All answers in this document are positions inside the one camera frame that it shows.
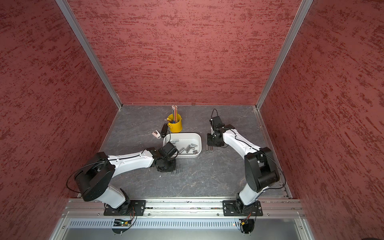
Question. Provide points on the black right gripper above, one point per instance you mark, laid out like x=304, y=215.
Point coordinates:
x=210, y=143

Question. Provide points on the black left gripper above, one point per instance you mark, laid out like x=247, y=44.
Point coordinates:
x=171, y=169

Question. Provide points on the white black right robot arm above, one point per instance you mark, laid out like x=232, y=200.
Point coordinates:
x=261, y=169

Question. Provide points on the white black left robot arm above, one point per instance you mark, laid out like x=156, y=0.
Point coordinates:
x=94, y=178

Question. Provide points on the white plastic storage box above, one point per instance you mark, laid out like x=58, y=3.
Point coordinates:
x=189, y=145

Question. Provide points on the yellow pen holder bucket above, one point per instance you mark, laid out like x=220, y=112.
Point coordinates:
x=175, y=127

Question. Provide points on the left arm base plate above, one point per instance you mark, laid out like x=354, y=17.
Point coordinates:
x=129, y=208

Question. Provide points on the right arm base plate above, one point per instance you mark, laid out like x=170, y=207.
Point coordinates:
x=236, y=208

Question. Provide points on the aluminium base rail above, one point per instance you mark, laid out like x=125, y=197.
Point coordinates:
x=189, y=208

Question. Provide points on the aluminium corner post right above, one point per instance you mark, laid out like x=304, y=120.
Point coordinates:
x=291, y=35

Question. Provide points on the aluminium corner post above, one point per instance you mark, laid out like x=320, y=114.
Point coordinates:
x=79, y=33
x=291, y=35

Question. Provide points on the aluminium corner post left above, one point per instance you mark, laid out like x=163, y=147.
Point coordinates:
x=79, y=33

